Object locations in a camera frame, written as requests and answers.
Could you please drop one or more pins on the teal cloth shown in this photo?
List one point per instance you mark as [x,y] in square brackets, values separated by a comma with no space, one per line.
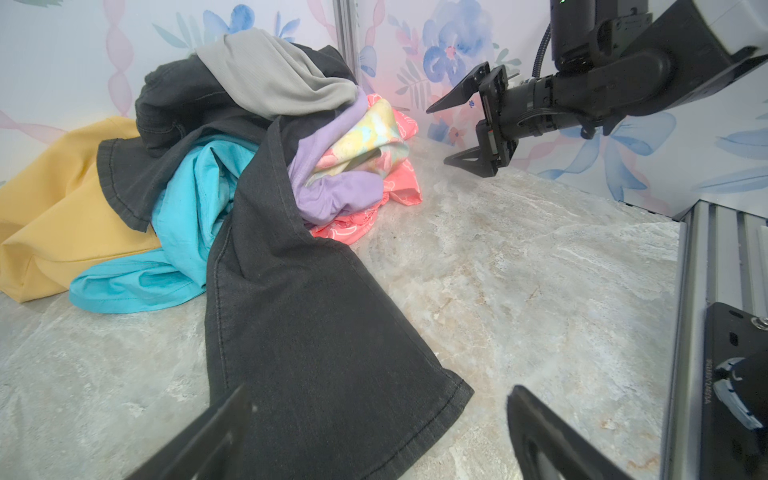
[186,218]

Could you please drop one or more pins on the dark grey jeans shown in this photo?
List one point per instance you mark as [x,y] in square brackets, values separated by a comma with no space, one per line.
[340,384]

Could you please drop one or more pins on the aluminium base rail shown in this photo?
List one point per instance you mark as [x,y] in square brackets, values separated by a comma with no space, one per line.
[722,259]

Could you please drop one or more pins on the pastel tie-dye cloth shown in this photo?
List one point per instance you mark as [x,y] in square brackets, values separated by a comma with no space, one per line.
[376,143]

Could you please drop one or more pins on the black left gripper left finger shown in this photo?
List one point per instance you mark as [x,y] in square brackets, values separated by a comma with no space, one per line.
[208,448]

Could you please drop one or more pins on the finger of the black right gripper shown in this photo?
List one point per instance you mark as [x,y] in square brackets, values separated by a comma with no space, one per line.
[463,91]
[474,161]

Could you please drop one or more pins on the aluminium corner post right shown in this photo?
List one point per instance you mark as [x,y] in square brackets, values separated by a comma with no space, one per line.
[345,17]

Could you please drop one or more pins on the pink patterned cloth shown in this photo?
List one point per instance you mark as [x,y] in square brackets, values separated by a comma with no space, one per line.
[400,185]

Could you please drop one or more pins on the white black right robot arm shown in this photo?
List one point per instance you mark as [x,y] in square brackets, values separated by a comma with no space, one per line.
[601,61]

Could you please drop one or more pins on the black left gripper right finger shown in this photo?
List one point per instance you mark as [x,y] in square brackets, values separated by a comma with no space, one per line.
[546,447]

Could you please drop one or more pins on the light grey cloth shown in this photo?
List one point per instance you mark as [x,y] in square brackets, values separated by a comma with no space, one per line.
[272,77]

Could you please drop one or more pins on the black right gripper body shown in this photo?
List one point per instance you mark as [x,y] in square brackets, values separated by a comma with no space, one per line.
[596,100]

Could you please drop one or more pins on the yellow cloth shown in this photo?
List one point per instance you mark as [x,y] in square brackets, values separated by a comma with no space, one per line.
[55,220]

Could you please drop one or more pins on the lilac cloth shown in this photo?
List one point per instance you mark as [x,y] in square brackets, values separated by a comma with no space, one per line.
[330,196]

